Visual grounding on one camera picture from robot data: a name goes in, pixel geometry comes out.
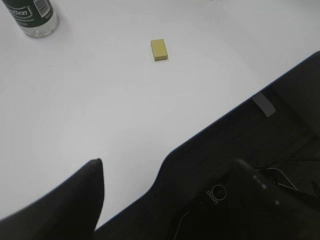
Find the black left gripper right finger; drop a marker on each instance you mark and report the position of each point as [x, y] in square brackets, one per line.
[259, 210]

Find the yellow eraser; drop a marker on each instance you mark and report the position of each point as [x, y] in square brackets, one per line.
[159, 50]

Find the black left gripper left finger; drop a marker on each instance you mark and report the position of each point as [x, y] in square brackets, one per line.
[69, 212]

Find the grey tape strip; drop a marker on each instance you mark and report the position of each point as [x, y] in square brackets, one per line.
[264, 104]

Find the clear plastic water bottle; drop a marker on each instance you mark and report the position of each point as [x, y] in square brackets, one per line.
[36, 18]

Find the round metal floor fitting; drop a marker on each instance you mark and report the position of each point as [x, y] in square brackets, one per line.
[217, 193]

